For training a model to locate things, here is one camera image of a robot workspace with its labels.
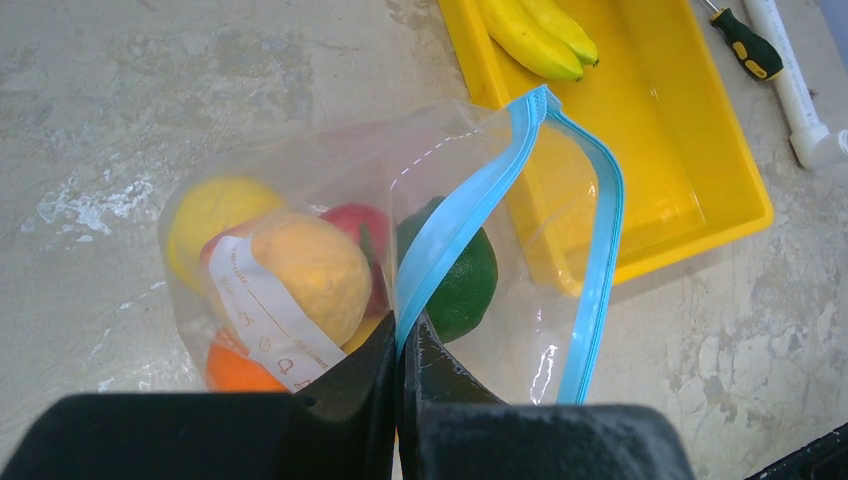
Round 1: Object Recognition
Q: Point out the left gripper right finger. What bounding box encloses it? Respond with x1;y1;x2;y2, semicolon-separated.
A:
396;315;694;479

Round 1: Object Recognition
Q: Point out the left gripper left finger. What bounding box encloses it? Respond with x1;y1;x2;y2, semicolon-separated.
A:
2;316;395;479

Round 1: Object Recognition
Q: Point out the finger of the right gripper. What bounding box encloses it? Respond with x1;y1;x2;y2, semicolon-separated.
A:
750;424;847;480

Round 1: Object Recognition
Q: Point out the orange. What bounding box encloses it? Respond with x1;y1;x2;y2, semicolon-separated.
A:
204;328;288;392

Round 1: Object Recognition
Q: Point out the green avocado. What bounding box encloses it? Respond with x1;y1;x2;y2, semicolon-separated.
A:
426;228;498;344

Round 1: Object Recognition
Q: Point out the yellow lemon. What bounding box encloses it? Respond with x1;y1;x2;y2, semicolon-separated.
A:
251;212;372;346

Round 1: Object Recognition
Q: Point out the red apple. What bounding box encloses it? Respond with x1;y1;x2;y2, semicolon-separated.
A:
320;203;389;317

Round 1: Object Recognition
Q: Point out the clear zip top bag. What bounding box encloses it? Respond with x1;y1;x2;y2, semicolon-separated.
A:
158;87;625;405

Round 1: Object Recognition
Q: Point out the peach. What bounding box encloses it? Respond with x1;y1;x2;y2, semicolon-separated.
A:
198;217;266;266

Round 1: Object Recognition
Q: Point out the yellow round fruit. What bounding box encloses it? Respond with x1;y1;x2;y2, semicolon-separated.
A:
165;176;286;295

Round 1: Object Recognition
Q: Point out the yellow plastic tray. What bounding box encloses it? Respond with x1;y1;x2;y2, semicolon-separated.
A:
437;0;776;298

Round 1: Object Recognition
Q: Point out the yellow banana bunch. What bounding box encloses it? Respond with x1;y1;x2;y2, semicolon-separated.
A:
478;0;600;81

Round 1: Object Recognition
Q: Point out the white pvc pipe frame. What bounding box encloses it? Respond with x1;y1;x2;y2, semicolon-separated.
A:
744;0;847;170

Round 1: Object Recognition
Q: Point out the black handled screwdriver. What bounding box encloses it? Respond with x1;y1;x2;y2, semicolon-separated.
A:
700;0;784;81

